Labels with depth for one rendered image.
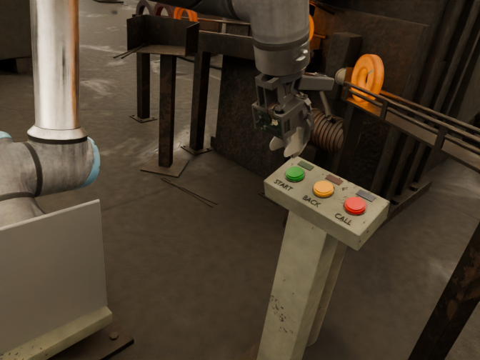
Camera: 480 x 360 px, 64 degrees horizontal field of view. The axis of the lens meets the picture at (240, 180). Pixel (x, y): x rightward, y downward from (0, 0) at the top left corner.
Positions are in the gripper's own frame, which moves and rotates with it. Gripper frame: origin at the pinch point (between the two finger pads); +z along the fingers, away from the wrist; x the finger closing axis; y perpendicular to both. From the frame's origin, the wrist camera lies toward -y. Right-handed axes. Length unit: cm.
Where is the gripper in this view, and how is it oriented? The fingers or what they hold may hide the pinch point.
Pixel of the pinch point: (295, 150)
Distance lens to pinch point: 80.7
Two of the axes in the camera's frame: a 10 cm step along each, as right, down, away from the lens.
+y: -6.9, 5.6, -4.5
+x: 7.1, 4.1, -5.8
